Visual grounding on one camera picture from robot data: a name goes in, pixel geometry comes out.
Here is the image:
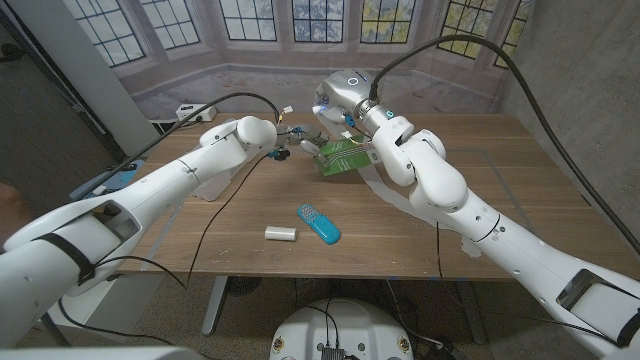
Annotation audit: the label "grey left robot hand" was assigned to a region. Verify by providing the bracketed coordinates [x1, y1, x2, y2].
[287, 125, 331, 156]

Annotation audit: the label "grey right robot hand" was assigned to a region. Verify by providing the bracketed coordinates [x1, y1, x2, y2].
[312, 68, 381, 126]

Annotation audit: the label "green white straws box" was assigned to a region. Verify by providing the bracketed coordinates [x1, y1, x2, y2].
[313, 134, 374, 177]

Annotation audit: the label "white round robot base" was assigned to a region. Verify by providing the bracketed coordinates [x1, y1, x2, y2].
[269, 298, 415, 360]

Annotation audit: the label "blue mobile phone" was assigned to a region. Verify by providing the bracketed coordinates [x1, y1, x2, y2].
[296, 202, 342, 246]

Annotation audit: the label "white tape roll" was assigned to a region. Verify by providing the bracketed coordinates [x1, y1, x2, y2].
[264, 225, 299, 243]

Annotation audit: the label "translucent white plastic bin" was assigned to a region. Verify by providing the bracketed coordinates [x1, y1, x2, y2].
[192, 117, 242, 202]

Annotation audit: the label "white power strip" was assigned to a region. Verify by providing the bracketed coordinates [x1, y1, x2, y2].
[174, 103, 218, 124]

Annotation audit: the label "printed window backdrop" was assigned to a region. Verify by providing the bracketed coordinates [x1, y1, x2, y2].
[62, 0, 534, 121]

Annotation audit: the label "black floor fan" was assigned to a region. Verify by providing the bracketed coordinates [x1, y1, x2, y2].
[227, 276, 264, 297]

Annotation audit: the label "blue stool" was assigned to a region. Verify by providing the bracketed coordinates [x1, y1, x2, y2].
[69, 158, 146, 201]

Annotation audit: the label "grey table leg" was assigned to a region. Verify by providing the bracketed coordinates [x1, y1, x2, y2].
[454, 279, 487, 345]
[201, 276, 229, 336]

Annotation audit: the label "white flat floor board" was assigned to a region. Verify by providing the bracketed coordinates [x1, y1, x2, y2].
[47, 273, 166, 331]

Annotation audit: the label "black power brick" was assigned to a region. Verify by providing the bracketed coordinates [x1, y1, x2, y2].
[424, 339, 466, 360]

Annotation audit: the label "white robot torso edge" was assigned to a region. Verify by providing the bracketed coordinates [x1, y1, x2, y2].
[0, 346, 204, 360]

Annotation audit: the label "brown upholstered seat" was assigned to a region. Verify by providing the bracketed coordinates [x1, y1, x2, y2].
[0, 182, 34, 246]

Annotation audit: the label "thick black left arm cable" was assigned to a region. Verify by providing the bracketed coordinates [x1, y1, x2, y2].
[38, 91, 281, 347]

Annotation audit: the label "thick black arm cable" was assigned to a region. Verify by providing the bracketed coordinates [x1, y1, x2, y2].
[368, 33, 640, 256]
[38, 91, 281, 347]

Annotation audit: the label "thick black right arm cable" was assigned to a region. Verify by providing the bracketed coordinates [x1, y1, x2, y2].
[368, 33, 640, 256]

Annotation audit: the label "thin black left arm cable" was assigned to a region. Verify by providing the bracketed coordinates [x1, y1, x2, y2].
[55, 152, 271, 360]

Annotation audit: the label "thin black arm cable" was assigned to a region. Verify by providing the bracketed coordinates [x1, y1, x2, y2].
[55, 152, 271, 360]
[433, 221, 624, 349]

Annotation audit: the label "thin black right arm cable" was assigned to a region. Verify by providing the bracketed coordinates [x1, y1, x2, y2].
[433, 221, 624, 349]

